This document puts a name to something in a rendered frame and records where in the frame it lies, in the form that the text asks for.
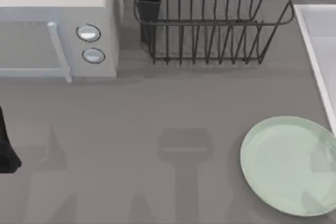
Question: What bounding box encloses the black wire dish rack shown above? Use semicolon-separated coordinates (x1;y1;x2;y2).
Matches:
132;0;295;66

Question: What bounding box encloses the microwave door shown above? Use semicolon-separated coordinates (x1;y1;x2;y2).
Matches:
0;20;72;83

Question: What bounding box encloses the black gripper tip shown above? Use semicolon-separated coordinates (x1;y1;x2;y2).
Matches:
0;106;23;174

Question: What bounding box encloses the large microwave knob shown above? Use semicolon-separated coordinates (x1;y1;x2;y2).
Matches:
76;23;102;43

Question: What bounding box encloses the white sink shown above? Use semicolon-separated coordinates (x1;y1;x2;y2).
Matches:
293;4;336;136

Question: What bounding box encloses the small microwave knob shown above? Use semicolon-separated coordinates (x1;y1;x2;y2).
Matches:
81;47;106;65

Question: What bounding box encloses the pale green plate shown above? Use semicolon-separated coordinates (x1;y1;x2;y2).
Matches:
239;115;336;217

